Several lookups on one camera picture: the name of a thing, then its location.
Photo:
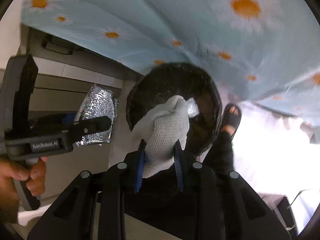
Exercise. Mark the aluminium foil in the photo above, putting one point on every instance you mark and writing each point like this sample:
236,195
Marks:
98,102

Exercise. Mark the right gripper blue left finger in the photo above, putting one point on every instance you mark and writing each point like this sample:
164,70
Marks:
140,165

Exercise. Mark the white knit cloth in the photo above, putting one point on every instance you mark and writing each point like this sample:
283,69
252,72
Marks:
160,128

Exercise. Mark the blue daisy tablecloth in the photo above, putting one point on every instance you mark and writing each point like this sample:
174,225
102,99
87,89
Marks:
264,51

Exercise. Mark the person's left hand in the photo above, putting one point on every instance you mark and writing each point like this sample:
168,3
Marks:
11,171

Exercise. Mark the black trash bin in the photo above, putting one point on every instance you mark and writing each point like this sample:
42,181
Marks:
196,87

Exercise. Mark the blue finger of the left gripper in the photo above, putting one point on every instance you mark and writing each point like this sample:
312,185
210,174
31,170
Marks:
89,126
67,118

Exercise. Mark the person's sandalled foot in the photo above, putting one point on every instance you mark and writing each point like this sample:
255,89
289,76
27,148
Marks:
231,119

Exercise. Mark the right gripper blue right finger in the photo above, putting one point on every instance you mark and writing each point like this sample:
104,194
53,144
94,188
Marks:
179,166

